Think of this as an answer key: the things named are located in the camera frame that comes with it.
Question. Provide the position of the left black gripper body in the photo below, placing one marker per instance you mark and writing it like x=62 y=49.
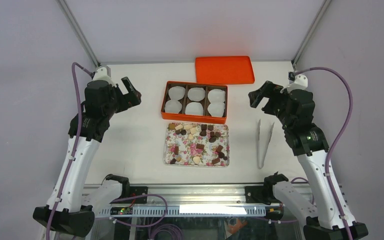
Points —
x=120 y=101

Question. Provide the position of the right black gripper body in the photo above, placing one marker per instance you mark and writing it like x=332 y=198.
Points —
x=277 y=101

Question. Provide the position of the dark oval chocolate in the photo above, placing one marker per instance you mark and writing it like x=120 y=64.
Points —
x=212 y=139

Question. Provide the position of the dark round chocolate piece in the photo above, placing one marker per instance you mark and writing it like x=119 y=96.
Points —
x=203 y=133

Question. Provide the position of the brown rectangular chocolate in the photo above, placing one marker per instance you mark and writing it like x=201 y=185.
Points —
x=200 y=146

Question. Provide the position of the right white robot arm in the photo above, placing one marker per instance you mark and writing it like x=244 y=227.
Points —
x=329 y=217

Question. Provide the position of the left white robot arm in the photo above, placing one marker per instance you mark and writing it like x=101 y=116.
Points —
x=67 y=211

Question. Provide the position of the orange chocolate box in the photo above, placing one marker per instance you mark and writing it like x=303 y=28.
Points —
x=195 y=102

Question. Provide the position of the brown chocolate lower right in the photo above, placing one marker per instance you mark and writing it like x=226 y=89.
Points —
x=219 y=148

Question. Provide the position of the brown chocolate tray corner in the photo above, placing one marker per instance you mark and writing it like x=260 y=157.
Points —
x=215 y=161

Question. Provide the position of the white heart chocolate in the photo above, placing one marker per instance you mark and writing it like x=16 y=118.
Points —
x=196 y=160

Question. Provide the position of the orange box lid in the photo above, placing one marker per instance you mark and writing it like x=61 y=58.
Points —
x=224 y=70

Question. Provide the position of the floral tray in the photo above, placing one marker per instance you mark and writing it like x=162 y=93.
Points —
x=190 y=144

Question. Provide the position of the aluminium frame rail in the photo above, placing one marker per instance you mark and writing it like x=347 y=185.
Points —
x=200 y=200

